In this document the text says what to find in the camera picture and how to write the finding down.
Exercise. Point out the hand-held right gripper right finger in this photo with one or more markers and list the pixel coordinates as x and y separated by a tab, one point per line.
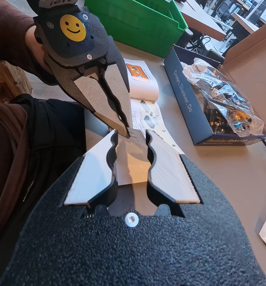
175	178

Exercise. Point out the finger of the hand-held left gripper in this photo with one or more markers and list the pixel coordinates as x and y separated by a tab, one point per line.
95	96
119	89

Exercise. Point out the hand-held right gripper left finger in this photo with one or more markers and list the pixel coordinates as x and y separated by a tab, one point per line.
90	178

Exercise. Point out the white charging instruction sheet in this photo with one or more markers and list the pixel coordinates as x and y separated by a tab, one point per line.
128	165

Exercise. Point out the blue cardboard kit box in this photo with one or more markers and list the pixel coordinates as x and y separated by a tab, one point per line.
186	100

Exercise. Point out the clear bag of yellow parts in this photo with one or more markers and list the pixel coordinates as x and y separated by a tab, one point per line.
224	96

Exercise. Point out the person's left forearm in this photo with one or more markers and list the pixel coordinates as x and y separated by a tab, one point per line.
7	33

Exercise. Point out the person's left hand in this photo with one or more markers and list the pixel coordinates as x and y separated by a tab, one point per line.
34	51

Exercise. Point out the green bin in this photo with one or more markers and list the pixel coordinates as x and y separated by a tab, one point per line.
135	29

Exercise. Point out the black cloth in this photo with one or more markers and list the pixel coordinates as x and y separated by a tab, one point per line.
57	134

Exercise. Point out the brown wooden furniture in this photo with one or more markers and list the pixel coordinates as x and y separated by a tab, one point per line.
10	82

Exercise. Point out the grey background table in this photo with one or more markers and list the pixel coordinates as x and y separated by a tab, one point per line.
202	20

